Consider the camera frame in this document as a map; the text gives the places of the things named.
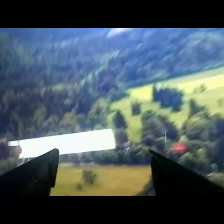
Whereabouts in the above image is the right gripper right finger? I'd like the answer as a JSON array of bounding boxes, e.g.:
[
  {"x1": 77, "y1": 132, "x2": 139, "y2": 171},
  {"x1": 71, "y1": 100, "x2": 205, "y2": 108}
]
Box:
[{"x1": 148, "y1": 148, "x2": 224, "y2": 197}]

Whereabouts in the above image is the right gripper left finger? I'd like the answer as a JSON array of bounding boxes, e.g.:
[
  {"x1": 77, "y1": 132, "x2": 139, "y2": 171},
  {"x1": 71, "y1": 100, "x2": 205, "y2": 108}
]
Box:
[{"x1": 0, "y1": 147, "x2": 61, "y2": 197}]

